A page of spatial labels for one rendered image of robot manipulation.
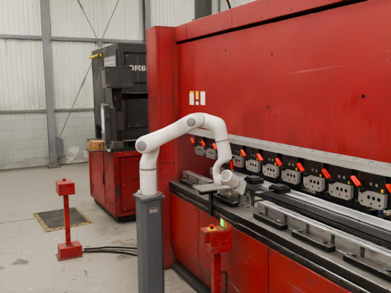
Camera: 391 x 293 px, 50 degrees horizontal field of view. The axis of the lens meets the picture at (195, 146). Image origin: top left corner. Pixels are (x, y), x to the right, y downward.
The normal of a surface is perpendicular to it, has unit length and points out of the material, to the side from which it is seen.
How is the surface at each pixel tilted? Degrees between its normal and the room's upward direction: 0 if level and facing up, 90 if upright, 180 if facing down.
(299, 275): 90
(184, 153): 90
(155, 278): 90
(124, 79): 90
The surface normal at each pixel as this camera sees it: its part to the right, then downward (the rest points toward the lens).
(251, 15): -0.89, 0.07
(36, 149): 0.47, 0.12
